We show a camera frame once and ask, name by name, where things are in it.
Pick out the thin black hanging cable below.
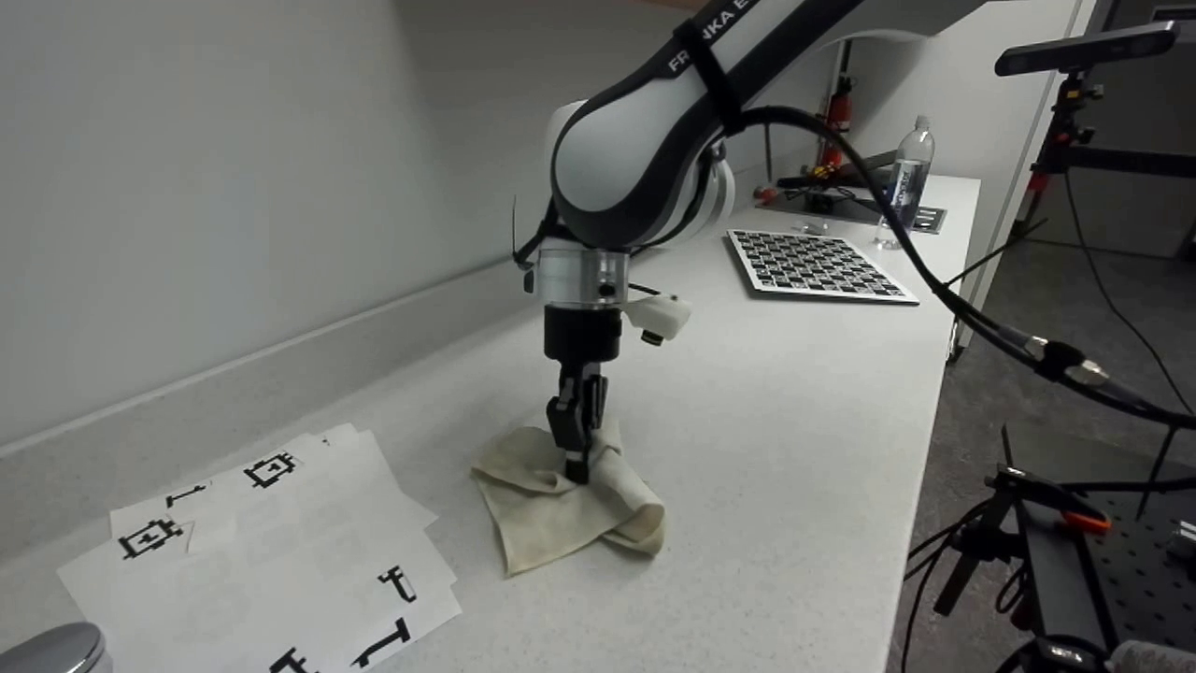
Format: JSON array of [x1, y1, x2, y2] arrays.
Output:
[[1060, 172, 1196, 422]]

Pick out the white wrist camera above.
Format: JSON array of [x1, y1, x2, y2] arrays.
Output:
[[624, 289, 693, 352]]

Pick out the black stereo camera bar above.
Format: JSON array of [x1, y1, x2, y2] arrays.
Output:
[[989, 16, 1179, 82]]

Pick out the red bar clamp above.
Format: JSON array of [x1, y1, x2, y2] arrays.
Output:
[[815, 33, 858, 175]]

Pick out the checkerboard calibration board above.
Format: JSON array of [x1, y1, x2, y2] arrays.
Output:
[[722, 223, 924, 311]]

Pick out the clear plastic water bottle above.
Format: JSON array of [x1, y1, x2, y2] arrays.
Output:
[[875, 116, 939, 254]]

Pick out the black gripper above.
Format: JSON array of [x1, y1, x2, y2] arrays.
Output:
[[539, 303, 624, 489]]

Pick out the beige cloth towel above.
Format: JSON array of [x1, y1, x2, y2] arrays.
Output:
[[467, 422, 667, 579]]

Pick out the grey padded object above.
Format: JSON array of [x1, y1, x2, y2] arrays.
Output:
[[1104, 635, 1196, 673]]

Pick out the black perforated breadboard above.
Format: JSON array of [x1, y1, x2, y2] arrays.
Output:
[[1070, 477, 1196, 651]]

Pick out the white printed marker paper sheets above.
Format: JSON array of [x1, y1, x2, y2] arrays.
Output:
[[52, 422, 463, 673]]

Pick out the black tripod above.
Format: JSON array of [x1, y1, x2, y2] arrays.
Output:
[[905, 427, 1124, 673]]

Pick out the black camera stand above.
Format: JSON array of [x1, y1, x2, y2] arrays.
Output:
[[1009, 68, 1196, 245]]

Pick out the red handled black clamp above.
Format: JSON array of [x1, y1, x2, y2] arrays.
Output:
[[987, 458, 1117, 538]]

